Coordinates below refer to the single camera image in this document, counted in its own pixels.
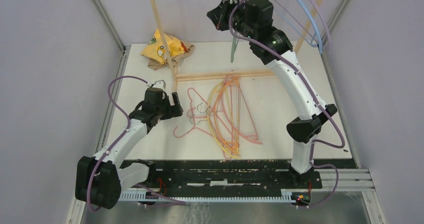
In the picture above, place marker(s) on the beige cloth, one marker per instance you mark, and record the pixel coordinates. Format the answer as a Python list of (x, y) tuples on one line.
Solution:
[(175, 60)]

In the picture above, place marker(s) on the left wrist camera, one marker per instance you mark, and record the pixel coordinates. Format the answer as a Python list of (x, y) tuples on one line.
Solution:
[(160, 84)]

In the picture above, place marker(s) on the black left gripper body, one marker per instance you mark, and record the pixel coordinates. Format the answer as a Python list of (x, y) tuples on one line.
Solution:
[(164, 110)]

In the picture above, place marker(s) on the blue hanger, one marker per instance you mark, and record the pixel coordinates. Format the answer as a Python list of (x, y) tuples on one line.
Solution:
[(281, 11)]

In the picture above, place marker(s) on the orange hanger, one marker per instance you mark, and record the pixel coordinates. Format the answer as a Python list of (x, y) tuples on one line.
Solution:
[(224, 116)]

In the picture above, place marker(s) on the green hanger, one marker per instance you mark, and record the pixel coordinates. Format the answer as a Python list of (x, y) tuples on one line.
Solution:
[(234, 45)]

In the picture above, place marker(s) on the wooden hanger rack frame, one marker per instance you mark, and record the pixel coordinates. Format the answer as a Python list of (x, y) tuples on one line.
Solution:
[(176, 77)]

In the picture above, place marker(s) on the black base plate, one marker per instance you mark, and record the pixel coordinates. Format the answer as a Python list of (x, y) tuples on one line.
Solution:
[(227, 178)]

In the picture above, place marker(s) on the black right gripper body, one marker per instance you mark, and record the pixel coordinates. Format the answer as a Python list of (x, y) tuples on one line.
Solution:
[(238, 22)]

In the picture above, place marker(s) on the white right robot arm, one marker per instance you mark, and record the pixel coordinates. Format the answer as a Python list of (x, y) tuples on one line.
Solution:
[(276, 52)]

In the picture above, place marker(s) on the yellow hanger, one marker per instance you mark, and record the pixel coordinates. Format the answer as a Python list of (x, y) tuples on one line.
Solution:
[(230, 149)]

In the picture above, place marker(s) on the purple hanger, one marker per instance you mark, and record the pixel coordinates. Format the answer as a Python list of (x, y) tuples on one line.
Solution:
[(316, 31)]

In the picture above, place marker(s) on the white cable duct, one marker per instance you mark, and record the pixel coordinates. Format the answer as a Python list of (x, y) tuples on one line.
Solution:
[(141, 195)]

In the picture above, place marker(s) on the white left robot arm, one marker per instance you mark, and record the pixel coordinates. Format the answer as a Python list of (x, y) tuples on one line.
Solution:
[(101, 179)]

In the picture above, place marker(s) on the yellow printed cloth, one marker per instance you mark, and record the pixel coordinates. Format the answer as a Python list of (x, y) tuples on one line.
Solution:
[(156, 51)]

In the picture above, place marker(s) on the thin pink wire hanger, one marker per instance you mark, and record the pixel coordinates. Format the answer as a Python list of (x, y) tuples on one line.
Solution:
[(199, 113), (194, 98)]

